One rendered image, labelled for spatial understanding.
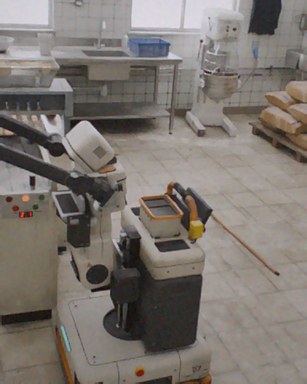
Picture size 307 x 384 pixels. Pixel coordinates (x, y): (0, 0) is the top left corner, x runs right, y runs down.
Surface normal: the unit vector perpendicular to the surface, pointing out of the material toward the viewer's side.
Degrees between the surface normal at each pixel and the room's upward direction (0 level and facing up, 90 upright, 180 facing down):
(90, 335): 1
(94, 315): 1
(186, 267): 90
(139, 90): 90
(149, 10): 90
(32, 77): 115
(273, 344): 0
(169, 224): 92
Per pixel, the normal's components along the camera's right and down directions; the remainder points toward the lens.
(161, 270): 0.33, 0.39
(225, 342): 0.07, -0.92
